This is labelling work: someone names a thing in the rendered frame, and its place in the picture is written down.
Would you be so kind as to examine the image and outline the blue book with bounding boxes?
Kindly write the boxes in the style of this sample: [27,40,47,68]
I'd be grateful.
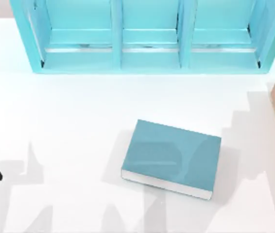
[120,118,222,201]

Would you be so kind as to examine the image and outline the light blue rack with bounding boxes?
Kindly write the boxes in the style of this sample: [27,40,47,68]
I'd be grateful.
[8,0,275,75]

